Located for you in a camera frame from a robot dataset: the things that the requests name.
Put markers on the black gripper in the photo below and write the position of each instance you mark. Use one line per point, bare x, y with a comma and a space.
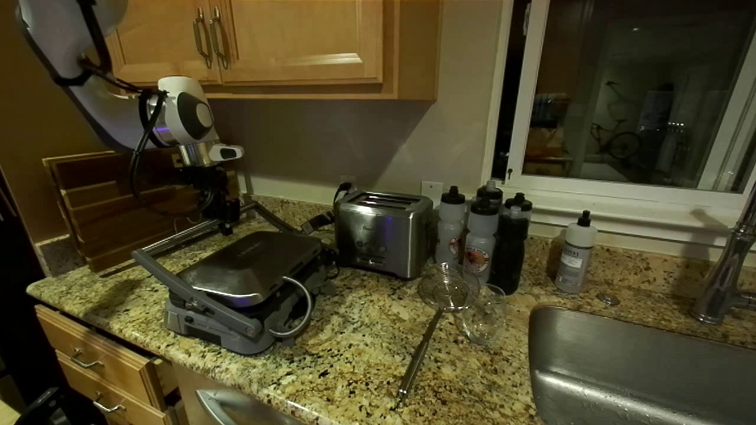
214, 189

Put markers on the grey panini grill toaster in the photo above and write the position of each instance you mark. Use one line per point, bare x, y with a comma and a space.
251, 262

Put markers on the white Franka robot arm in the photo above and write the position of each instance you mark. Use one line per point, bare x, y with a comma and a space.
180, 109

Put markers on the silver slot toaster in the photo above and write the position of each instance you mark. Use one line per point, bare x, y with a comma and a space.
386, 237

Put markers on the wooden knife block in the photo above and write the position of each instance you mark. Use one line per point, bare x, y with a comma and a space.
103, 221

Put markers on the wooden drawer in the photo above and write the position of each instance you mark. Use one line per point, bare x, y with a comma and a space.
120, 356
95, 393

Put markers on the clear glass bowl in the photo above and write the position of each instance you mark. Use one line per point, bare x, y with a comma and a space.
438, 290

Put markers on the black appliance side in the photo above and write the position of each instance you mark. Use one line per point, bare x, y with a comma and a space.
19, 314

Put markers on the white sports bottle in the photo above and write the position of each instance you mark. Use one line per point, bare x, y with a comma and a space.
449, 227

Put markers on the metal whisk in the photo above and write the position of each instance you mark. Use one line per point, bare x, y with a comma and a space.
416, 362

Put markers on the clear sports bottle red print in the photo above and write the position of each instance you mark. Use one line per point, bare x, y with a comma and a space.
480, 243

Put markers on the sports bottle black cap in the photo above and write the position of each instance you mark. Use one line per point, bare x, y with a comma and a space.
490, 189

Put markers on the clear glass cup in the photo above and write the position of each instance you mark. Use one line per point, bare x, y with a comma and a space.
488, 314

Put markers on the small white squeeze bottle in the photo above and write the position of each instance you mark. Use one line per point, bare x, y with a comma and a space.
576, 255

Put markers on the white framed window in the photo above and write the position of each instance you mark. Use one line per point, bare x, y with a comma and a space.
630, 94

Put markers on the stainless steel sink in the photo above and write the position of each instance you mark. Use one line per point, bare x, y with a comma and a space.
630, 368

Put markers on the chrome faucet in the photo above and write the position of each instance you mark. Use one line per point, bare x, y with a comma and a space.
728, 268

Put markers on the wooden wall cabinet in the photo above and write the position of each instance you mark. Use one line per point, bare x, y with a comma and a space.
316, 39

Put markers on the white wall outlet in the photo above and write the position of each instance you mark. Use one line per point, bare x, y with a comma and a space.
431, 192

